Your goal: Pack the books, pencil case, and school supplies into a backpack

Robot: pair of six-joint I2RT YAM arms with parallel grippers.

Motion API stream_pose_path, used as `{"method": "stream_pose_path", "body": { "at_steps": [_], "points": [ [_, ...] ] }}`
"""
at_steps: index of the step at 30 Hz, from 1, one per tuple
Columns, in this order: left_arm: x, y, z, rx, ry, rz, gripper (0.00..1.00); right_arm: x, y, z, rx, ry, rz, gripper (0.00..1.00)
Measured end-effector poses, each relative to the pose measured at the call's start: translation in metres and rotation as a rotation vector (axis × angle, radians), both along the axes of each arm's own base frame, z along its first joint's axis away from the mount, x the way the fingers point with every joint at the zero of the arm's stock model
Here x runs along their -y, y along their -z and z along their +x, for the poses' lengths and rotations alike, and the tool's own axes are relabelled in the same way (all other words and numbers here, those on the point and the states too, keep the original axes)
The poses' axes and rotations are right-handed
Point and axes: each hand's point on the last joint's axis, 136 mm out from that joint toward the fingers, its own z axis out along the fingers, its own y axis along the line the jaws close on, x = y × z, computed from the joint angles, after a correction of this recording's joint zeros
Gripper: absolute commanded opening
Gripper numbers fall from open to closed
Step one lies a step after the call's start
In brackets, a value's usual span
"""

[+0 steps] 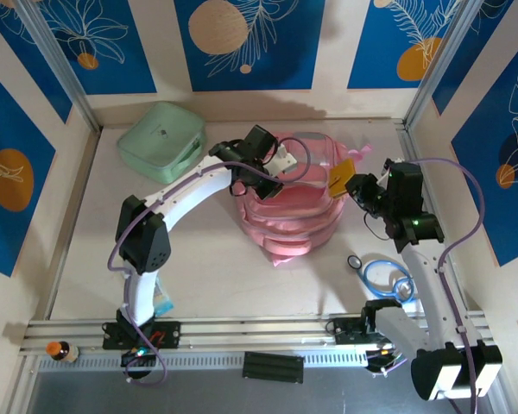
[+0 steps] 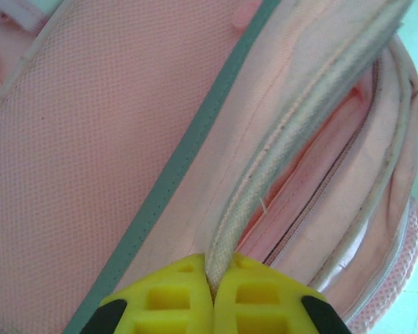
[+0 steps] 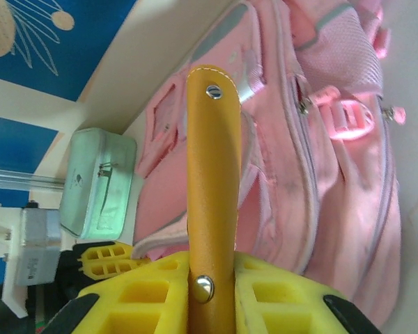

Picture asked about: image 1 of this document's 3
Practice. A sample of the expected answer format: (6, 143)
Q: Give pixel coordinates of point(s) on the pink backpack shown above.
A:
(293, 215)

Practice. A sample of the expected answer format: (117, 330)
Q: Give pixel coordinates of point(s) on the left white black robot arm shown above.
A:
(194, 185)

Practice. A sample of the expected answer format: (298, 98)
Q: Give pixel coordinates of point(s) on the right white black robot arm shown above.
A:
(427, 284)

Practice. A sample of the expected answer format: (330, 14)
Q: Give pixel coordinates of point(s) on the mint green zip case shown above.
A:
(159, 138)

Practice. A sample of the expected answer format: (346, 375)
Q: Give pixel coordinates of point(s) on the blue tissue pack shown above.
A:
(164, 302)

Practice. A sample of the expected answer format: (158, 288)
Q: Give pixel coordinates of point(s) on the blue stethoscope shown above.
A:
(354, 261)

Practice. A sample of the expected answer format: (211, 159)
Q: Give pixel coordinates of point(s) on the black slotted plate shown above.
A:
(272, 366)

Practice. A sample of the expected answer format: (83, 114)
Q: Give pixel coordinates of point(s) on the orange capped small bottle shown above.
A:
(62, 351)

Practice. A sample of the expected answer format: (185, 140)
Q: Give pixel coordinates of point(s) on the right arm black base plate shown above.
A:
(345, 332)

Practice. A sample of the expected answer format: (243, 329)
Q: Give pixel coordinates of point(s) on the aluminium frame post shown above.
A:
(440, 64)
(64, 73)

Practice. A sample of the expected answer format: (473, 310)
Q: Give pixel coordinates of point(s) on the aluminium mounting rail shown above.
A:
(250, 334)

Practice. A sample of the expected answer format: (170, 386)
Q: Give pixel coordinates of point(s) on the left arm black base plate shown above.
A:
(168, 334)

